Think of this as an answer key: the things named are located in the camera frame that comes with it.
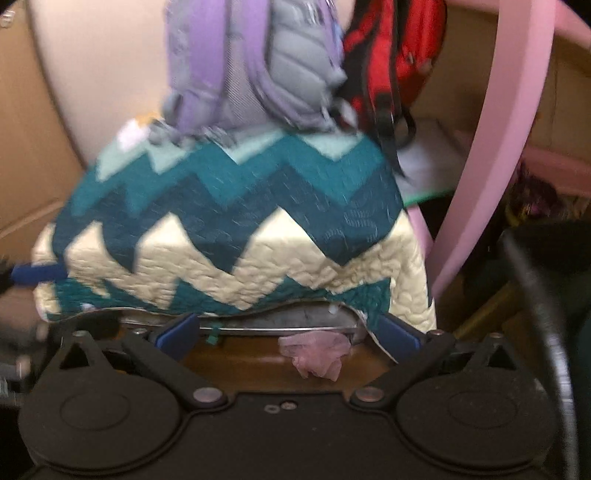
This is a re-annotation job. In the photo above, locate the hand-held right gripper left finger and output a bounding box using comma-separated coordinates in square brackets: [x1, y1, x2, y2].
[58, 312, 229, 409]

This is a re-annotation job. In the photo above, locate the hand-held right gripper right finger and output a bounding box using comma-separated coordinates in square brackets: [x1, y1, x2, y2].
[351, 314, 513, 409]

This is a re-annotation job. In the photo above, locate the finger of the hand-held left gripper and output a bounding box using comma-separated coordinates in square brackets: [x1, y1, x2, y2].
[0, 258, 68, 296]

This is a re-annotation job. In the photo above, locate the pink plastic glove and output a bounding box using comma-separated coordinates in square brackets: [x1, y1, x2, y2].
[278, 329, 352, 381]

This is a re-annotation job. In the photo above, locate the teal cream zigzag quilt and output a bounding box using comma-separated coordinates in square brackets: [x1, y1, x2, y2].
[31, 124, 437, 365]

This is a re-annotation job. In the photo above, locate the brown wooden door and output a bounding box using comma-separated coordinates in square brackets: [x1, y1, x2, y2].
[0, 0, 88, 259]

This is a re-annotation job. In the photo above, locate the white board green edge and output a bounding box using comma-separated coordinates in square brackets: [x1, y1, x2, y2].
[399, 117, 467, 208]

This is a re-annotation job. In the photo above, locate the pink desk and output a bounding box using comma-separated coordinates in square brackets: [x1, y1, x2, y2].
[411, 0, 591, 296]

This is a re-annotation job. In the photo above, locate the purple grey backpack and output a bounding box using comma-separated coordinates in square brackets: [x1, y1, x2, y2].
[159, 0, 358, 144]

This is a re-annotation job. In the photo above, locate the red black backpack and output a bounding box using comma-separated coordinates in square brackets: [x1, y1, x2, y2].
[342, 0, 448, 178]

